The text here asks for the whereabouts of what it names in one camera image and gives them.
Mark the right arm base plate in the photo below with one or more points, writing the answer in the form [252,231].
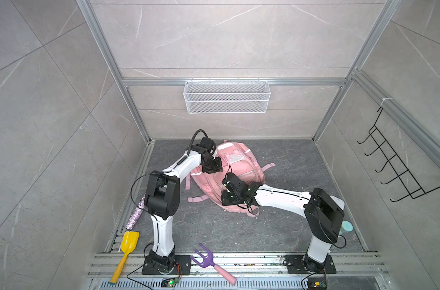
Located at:
[302,264]

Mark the pink school backpack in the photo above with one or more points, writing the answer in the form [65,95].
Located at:
[237,158]

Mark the white wire mesh basket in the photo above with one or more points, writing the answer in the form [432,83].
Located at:
[223,97]

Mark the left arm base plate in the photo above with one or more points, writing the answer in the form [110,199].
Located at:
[155,264]

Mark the small green circuit board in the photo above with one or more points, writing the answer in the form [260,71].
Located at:
[169,283]

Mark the purple toy garden fork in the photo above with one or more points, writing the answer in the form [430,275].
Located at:
[208,261]

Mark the white power strip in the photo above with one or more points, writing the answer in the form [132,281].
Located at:
[339,202]

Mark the purple glitter microphone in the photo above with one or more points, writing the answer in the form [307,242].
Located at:
[135,216]

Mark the black wire hook rack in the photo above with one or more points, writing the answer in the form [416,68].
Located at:
[392,159]

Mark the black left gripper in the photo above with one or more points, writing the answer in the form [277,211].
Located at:
[218,167]

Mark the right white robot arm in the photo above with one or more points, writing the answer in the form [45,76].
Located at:
[323,212]

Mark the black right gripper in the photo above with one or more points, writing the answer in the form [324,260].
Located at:
[225,200]

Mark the yellow toy shovel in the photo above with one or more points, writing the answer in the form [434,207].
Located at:
[129,243]

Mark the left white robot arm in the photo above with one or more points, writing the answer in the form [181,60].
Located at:
[162,197]

